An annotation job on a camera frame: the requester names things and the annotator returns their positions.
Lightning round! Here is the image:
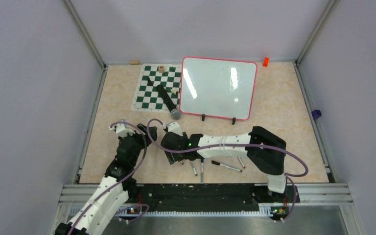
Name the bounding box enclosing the red cap marker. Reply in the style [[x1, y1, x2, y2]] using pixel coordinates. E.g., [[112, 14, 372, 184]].
[[237, 157, 246, 169]]

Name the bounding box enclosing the pink framed whiteboard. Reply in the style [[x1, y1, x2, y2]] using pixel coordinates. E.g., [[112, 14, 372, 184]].
[[180, 56, 258, 120]]

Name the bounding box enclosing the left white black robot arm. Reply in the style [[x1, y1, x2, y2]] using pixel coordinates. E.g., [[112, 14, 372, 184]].
[[55, 120, 158, 235]]

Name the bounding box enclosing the blue cap marker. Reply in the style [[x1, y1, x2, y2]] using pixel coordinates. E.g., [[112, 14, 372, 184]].
[[200, 158, 204, 184]]

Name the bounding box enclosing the black chess piece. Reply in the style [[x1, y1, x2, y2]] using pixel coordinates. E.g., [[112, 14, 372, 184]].
[[147, 77, 153, 86]]

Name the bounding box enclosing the black cap marker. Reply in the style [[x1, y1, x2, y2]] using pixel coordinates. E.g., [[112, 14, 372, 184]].
[[211, 160, 242, 172]]

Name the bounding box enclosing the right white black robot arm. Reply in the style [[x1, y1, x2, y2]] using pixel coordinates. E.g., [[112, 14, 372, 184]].
[[161, 126, 287, 202]]

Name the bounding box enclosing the wooden cork piece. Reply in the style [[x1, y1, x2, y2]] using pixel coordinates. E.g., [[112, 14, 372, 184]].
[[130, 60, 140, 65]]

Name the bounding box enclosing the green white chess mat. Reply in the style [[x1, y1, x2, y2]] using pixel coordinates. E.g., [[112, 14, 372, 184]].
[[131, 64, 182, 113]]

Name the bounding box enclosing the orange block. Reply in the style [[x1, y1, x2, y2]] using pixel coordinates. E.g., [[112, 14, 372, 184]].
[[262, 57, 270, 67]]

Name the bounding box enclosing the purple cap marker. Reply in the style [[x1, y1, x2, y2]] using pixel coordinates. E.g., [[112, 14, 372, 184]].
[[190, 161, 198, 176]]

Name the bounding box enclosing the black microphone grey head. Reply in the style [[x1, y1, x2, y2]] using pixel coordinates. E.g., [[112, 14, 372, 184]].
[[156, 84, 181, 120]]

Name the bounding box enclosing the purple block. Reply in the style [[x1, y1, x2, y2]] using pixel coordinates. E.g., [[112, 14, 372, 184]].
[[311, 110, 322, 120]]

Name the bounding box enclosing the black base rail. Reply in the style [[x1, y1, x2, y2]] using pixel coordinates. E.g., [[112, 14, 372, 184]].
[[127, 183, 300, 212]]

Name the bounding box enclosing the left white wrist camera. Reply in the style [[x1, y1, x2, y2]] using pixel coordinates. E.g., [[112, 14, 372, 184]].
[[109, 123, 135, 138]]

